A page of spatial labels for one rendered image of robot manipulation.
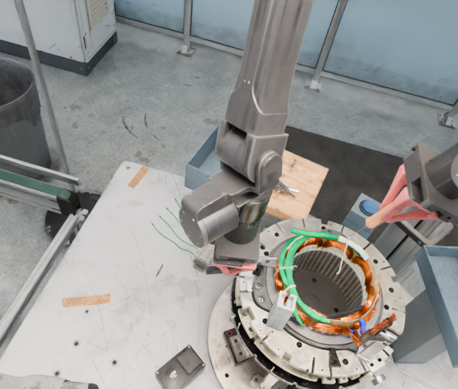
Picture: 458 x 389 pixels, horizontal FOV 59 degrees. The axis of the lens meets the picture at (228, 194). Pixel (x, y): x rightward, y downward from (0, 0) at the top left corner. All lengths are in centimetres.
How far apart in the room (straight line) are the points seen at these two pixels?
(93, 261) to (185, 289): 26
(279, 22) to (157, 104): 235
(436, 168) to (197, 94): 243
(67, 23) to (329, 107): 180
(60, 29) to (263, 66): 250
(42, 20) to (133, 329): 226
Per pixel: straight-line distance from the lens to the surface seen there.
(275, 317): 70
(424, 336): 104
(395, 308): 85
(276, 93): 48
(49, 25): 295
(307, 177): 99
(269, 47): 46
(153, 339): 105
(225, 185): 51
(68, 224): 135
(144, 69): 308
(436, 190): 55
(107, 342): 106
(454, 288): 103
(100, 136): 257
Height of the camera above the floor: 178
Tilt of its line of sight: 51 degrees down
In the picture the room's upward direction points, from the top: 11 degrees clockwise
